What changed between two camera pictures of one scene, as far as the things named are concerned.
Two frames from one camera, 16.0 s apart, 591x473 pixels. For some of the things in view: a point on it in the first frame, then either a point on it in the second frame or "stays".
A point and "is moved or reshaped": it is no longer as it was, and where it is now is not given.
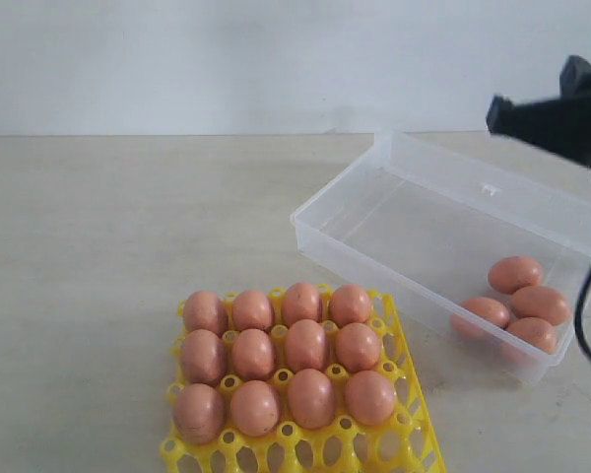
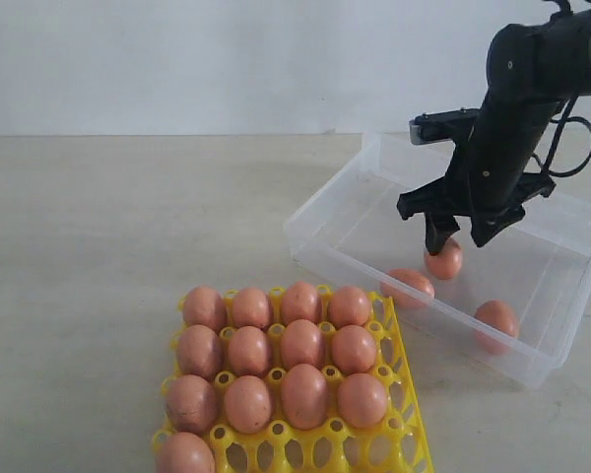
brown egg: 510,273 → 183,452
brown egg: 485,307 → 412,290
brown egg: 350,304 stays
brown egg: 205,310 stays
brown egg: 254,408 is moved or reshaped
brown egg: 252,310 stays
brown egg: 536,302 → 446,263
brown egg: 301,302 stays
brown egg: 306,345 stays
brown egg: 369,397 is moved or reshaped
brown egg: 358,348 stays
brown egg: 536,333 → 495,326
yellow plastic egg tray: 300,379 stays
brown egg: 198,413 is moved or reshaped
